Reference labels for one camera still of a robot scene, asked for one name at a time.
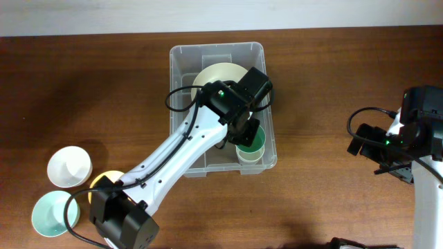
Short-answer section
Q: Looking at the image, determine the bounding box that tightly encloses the cream cup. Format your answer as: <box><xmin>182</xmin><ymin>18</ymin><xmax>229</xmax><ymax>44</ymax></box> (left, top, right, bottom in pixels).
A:
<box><xmin>236</xmin><ymin>147</ymin><xmax>265</xmax><ymax>165</ymax></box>

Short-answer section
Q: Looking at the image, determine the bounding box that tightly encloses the white small bowl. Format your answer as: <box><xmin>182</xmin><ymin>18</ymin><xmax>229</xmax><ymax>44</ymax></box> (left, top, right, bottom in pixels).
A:
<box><xmin>47</xmin><ymin>146</ymin><xmax>93</xmax><ymax>188</ymax></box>

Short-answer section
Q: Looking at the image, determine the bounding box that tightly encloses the mint green small bowl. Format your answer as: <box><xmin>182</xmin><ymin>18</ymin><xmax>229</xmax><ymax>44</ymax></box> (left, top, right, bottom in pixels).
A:
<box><xmin>31</xmin><ymin>190</ymin><xmax>71</xmax><ymax>237</ymax></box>

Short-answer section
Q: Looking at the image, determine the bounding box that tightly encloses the mint green cup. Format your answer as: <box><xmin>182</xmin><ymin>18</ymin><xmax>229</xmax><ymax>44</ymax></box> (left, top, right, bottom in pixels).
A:
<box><xmin>236</xmin><ymin>126</ymin><xmax>266</xmax><ymax>153</ymax></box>

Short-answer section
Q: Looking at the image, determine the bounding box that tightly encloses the clear plastic storage bin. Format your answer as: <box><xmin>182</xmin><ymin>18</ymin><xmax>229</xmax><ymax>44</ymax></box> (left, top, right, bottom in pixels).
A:
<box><xmin>170</xmin><ymin>41</ymin><xmax>278</xmax><ymax>177</ymax></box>

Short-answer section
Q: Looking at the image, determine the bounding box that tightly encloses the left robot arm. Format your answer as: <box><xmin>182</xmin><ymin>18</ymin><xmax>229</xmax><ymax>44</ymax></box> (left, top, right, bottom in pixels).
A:
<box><xmin>89</xmin><ymin>80</ymin><xmax>273</xmax><ymax>248</ymax></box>

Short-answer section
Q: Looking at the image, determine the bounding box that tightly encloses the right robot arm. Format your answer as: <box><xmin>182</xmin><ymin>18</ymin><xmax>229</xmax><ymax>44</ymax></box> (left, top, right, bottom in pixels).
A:
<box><xmin>347</xmin><ymin>86</ymin><xmax>442</xmax><ymax>248</ymax></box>

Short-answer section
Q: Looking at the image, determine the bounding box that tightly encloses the yellow small bowl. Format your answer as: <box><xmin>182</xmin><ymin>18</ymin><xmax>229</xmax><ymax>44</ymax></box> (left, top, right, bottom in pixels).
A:
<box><xmin>89</xmin><ymin>170</ymin><xmax>124</xmax><ymax>188</ymax></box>

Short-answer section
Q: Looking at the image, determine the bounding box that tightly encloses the cream bowl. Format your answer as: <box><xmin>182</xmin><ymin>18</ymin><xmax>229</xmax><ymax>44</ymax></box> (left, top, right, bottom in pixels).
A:
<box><xmin>191</xmin><ymin>62</ymin><xmax>248</xmax><ymax>102</ymax></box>

